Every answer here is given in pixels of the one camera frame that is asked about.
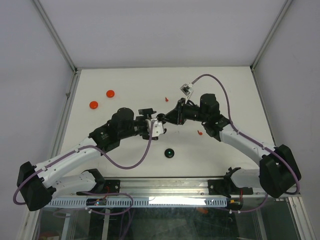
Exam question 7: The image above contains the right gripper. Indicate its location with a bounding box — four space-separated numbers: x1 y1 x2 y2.
161 98 209 125

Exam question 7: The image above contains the black case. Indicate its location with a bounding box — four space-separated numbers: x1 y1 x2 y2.
156 113 165 122
164 148 175 159

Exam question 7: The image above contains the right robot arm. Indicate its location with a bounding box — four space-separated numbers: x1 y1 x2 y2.
157 93 302 198

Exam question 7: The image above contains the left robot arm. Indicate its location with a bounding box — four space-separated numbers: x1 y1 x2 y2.
13 107 164 211

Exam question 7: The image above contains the red case upper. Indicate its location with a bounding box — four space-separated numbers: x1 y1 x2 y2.
106 89 115 98

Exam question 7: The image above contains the red case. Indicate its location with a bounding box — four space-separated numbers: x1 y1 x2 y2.
106 89 115 98
89 101 99 110

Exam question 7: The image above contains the red case lower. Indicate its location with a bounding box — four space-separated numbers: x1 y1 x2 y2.
89 101 99 110

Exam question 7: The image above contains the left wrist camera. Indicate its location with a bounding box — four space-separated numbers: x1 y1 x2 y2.
146 118 167 140

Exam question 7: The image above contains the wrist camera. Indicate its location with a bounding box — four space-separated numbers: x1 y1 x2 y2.
179 82 194 99
146 118 167 140

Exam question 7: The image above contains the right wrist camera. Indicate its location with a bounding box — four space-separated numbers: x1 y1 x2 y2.
179 82 194 99

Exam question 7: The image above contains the aluminium mounting rail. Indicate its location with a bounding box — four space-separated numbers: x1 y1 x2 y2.
49 176 300 198

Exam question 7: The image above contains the slotted cable duct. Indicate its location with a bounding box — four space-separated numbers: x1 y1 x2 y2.
46 196 227 209

